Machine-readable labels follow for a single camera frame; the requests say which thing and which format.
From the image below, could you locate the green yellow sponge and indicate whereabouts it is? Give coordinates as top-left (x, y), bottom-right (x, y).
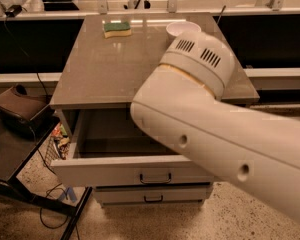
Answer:
top-left (103, 22), bottom-right (132, 38)

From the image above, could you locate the grey drawer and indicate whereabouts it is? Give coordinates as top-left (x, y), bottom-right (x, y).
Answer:
top-left (94, 183), bottom-right (212, 206)
top-left (52, 108), bottom-right (213, 187)

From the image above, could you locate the grey top drawer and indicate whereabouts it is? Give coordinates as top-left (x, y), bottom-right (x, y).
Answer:
top-left (52, 108), bottom-right (213, 187)

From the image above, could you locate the black side cart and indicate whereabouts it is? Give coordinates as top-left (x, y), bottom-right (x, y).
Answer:
top-left (0, 116), bottom-right (92, 240)

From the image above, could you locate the black floor cable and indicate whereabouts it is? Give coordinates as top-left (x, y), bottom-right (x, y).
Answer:
top-left (39, 183), bottom-right (88, 240)

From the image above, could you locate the white ceramic bowl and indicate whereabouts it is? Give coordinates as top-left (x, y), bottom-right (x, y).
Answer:
top-left (166, 21), bottom-right (201, 44)

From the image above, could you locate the brown box on cart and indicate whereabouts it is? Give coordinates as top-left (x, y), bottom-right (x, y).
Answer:
top-left (0, 84), bottom-right (54, 136)

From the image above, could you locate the black power adapter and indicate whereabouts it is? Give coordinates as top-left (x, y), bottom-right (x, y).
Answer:
top-left (5, 5), bottom-right (22, 17)

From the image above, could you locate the wire basket with snacks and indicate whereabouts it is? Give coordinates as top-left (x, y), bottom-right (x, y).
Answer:
top-left (44, 123), bottom-right (70, 170)

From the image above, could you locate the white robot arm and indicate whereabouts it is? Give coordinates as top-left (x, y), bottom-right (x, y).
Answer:
top-left (131, 32), bottom-right (300, 222)

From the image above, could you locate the grey drawer cabinet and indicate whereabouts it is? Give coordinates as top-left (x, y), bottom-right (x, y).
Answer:
top-left (49, 12), bottom-right (260, 208)

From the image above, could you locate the grey bottom drawer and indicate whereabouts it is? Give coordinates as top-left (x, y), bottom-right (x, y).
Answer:
top-left (94, 183), bottom-right (212, 206)

